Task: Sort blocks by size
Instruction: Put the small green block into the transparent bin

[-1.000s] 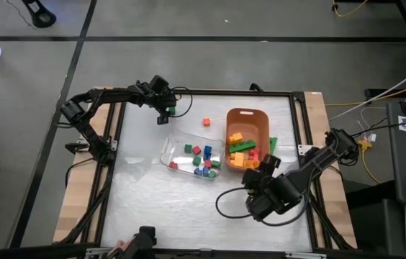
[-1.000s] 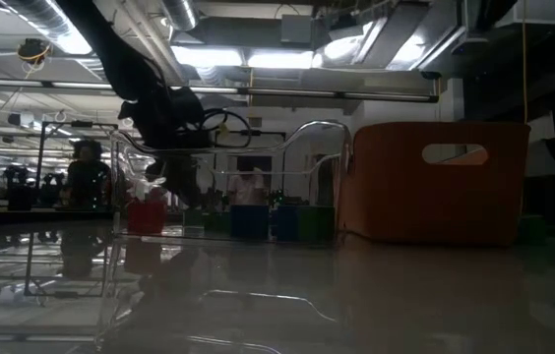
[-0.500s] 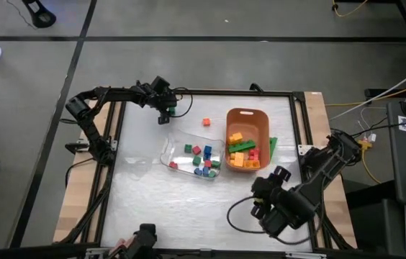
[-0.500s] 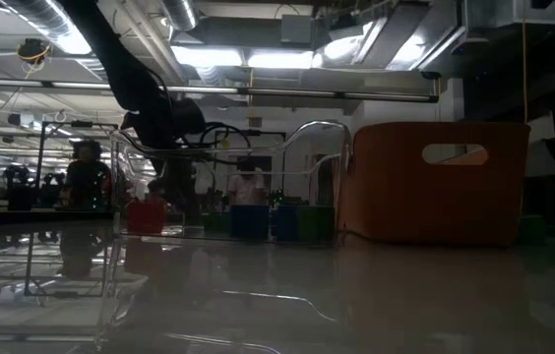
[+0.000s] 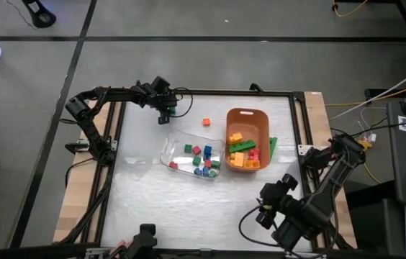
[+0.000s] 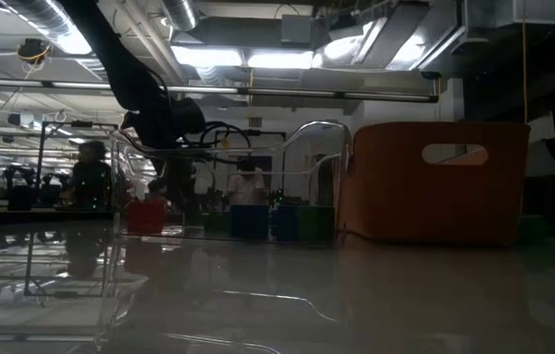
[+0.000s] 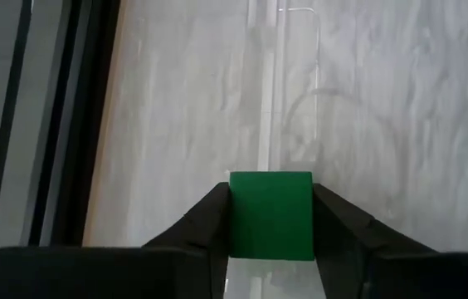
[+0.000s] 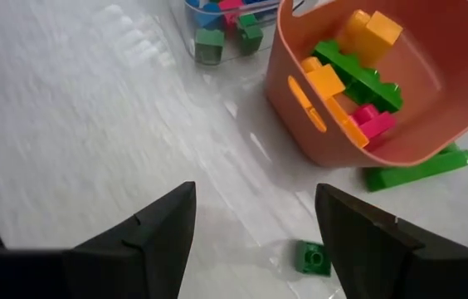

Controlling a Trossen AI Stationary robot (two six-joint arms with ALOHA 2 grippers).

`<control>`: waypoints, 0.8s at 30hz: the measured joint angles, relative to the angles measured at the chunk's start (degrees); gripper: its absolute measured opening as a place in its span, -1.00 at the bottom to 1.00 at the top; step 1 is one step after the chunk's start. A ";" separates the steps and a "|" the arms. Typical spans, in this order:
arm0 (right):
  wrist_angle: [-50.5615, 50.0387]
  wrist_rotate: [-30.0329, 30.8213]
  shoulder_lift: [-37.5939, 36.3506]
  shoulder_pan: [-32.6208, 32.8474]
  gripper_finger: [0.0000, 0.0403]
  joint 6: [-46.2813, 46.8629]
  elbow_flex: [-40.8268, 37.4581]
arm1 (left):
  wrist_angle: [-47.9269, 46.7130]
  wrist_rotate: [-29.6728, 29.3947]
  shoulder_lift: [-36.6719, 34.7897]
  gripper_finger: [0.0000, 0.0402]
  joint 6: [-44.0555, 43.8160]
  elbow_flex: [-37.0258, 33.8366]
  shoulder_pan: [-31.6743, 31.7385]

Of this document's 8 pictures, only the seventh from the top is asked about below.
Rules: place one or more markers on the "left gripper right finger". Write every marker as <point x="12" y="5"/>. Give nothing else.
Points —
<point x="342" y="232"/>

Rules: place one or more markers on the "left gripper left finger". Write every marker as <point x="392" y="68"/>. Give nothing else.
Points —
<point x="201" y="232"/>

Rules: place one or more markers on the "black aluminium table frame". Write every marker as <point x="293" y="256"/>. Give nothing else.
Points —
<point x="84" y="124"/>

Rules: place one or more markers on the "small green block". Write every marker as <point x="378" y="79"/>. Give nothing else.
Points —
<point x="271" y="216"/>

